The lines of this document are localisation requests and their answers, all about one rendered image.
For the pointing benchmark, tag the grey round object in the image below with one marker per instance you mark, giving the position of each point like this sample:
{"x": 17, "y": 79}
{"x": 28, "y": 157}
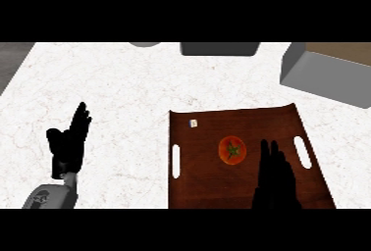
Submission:
{"x": 144, "y": 44}

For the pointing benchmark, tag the small white tray label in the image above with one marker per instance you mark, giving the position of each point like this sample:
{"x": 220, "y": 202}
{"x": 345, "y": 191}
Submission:
{"x": 193, "y": 123}

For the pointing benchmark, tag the red tomato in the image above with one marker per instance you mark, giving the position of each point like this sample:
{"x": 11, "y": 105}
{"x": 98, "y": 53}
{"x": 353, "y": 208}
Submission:
{"x": 233, "y": 150}

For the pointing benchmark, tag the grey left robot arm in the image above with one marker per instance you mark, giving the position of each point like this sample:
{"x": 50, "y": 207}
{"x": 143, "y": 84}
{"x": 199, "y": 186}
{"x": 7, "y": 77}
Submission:
{"x": 51, "y": 196}

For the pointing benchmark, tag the dark grey rectangular block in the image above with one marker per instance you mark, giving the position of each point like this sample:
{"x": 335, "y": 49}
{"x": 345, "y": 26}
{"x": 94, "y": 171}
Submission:
{"x": 220, "y": 48}

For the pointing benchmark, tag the grey cardboard box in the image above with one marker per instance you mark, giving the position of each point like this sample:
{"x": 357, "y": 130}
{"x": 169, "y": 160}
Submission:
{"x": 333, "y": 72}

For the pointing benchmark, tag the dark brown wooden tray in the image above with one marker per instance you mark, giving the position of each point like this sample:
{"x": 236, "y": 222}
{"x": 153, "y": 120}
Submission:
{"x": 218, "y": 183}

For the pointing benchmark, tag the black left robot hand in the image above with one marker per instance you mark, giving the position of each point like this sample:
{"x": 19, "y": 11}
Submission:
{"x": 73, "y": 140}

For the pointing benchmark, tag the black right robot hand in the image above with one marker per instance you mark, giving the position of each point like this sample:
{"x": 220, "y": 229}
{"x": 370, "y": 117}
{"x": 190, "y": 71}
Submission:
{"x": 276, "y": 183}

